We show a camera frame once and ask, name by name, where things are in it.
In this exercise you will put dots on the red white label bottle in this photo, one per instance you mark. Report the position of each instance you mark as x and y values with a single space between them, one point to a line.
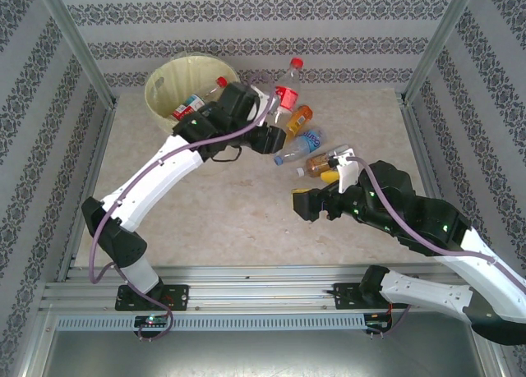
191 104

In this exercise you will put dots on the clear bottle blue pink-lettered label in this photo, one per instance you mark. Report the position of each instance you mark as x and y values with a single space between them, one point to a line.
306 143

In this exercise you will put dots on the tall cola bottle red label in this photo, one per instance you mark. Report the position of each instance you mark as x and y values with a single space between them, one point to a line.
287 95

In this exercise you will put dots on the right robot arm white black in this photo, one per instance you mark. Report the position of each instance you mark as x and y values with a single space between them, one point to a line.
493 266

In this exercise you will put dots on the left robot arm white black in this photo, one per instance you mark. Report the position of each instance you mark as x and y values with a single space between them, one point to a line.
156 176

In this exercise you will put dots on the cream plastic bin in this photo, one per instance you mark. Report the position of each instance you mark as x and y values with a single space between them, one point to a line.
158 118

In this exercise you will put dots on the cream waste bin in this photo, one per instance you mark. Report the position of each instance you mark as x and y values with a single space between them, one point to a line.
185 73

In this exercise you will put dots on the brown tea bottle red label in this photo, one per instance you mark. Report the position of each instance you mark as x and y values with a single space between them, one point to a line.
316 163

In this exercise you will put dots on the orange juice bottle yellow cap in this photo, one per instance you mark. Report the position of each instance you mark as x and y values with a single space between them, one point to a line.
300 118

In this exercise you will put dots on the small circuit board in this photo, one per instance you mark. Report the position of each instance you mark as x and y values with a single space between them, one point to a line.
152 320
378 323

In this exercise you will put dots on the aluminium table edge rail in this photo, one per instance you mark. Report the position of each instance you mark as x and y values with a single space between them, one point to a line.
95 163
412 122

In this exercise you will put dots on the wide aluminium mounting rail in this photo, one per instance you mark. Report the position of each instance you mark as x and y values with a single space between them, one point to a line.
255 291

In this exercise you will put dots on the aluminium frame post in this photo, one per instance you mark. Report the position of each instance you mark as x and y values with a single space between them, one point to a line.
70 32
439 44

